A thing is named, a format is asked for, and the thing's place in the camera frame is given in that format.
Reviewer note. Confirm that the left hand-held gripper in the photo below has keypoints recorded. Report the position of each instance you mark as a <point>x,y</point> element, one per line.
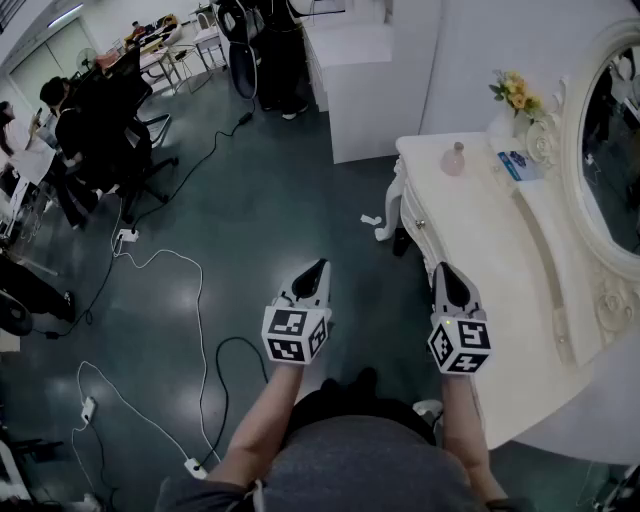
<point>295,335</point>

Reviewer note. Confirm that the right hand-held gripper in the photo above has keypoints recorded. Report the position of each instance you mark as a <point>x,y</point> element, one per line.
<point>462,345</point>

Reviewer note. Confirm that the person's left forearm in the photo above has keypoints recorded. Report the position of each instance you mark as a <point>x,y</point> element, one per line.
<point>260,425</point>

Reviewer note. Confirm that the person's right forearm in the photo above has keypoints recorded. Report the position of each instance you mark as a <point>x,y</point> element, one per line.
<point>462,430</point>

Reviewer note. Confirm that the white dressing table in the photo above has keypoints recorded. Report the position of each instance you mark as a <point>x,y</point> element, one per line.
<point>475,240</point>

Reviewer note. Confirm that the white paper scrap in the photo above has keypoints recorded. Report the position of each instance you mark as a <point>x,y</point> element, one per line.
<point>371,220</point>

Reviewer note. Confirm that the white shoe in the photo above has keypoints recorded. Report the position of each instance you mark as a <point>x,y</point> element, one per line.
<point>427,407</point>

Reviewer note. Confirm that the person's black shorts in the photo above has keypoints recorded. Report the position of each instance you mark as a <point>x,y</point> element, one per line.
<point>350,400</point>

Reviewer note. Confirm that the blue and white booklet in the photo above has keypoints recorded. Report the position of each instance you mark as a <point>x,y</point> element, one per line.
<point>520,166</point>

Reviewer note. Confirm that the white vase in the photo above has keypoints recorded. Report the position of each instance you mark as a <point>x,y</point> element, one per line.
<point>505,130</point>

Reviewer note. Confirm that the white ornate oval mirror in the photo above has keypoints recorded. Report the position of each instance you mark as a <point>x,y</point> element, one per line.
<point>575,165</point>

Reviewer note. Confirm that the black power adapter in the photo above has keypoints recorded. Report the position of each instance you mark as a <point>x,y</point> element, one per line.
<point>245,118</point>

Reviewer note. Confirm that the white power strip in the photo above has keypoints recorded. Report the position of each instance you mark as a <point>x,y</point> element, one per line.
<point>89,409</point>
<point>195,468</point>
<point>128,235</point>

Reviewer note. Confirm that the person's grey shirt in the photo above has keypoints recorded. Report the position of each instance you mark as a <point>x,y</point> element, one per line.
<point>360,470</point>

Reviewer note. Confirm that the white shelf unit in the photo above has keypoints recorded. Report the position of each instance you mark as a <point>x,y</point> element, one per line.
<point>370,100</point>

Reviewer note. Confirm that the yellow flower bouquet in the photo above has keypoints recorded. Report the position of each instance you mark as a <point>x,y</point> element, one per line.
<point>517,95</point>

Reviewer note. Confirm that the black floor-standing device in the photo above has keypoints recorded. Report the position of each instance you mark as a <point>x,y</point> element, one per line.
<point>240,65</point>

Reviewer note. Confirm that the black office chair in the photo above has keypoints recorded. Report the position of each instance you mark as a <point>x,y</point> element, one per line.
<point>125,115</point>

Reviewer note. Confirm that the white chair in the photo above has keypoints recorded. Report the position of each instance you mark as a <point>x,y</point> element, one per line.
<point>207,35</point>

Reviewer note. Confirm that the black standing fan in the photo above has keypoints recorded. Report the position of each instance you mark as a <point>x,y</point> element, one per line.
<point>86,59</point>

